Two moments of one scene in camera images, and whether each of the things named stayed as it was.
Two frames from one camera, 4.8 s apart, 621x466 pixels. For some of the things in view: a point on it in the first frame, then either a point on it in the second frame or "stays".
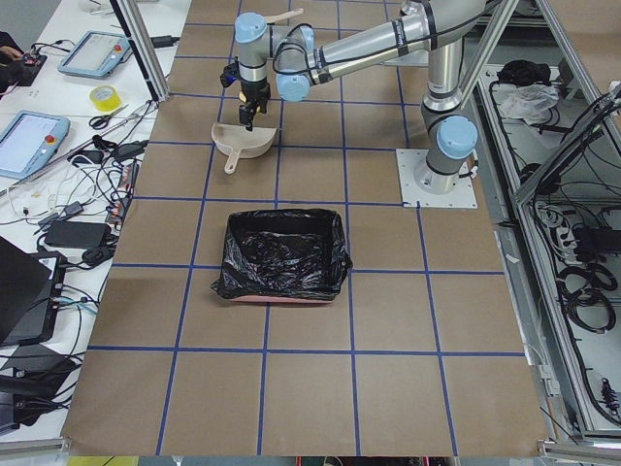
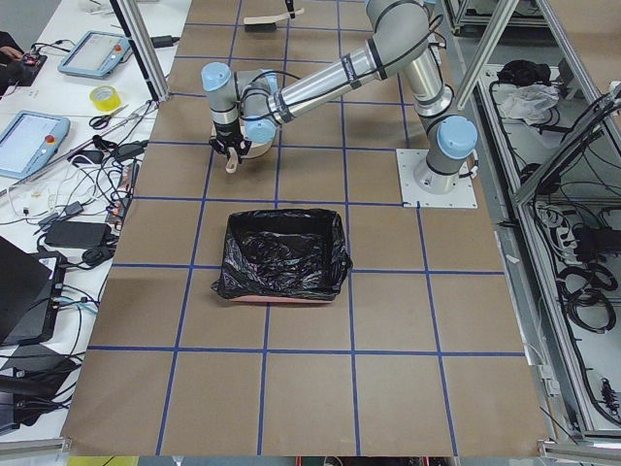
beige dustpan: [238, 142] stays
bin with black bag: [283, 255] stays
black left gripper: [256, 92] to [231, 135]
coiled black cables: [585, 292] stays
